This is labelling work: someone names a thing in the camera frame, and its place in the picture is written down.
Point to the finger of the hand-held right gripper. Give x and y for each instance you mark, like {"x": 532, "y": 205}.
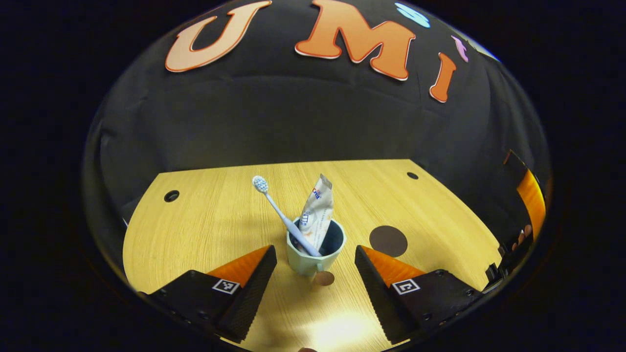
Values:
{"x": 533, "y": 200}

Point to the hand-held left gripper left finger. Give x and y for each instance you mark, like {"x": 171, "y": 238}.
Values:
{"x": 254, "y": 293}

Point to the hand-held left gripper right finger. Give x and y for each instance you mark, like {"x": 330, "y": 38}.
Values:
{"x": 379, "y": 293}

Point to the dark brown round coaster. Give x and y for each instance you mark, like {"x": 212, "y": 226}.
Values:
{"x": 388, "y": 241}

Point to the white toothbrush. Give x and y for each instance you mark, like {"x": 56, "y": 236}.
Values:
{"x": 279, "y": 210}

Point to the white toothpaste tube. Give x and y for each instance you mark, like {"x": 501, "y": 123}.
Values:
{"x": 318, "y": 210}

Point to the wooden desktop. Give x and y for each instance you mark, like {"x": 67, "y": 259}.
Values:
{"x": 205, "y": 230}

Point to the black backdrop cloth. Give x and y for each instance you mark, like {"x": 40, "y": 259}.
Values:
{"x": 293, "y": 117}

